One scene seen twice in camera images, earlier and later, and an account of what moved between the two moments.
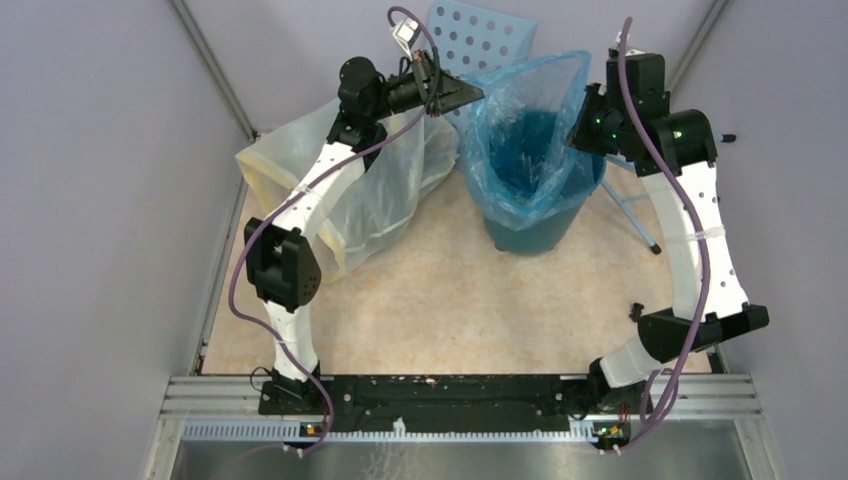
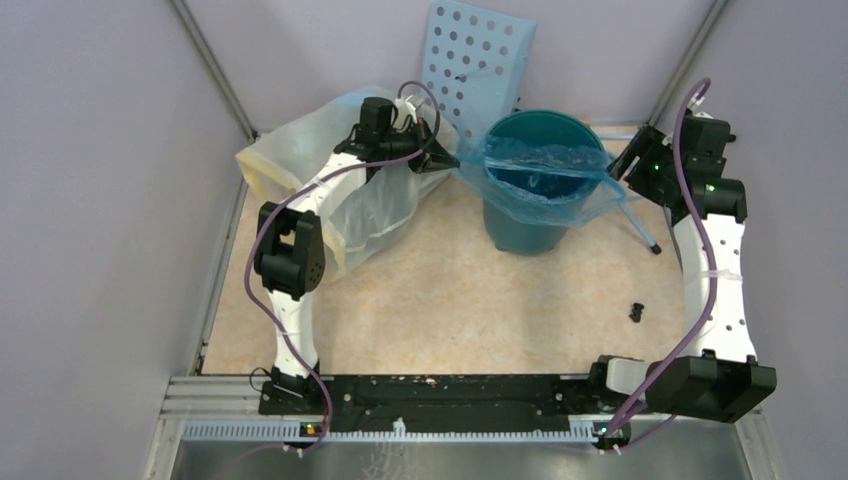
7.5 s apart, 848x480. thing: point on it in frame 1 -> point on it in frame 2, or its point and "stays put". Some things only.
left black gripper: x=443 y=91 -> x=438 y=159
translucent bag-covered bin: x=381 y=205 stays put
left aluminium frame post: x=215 y=68 stays put
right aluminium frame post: x=715 y=10 stays put
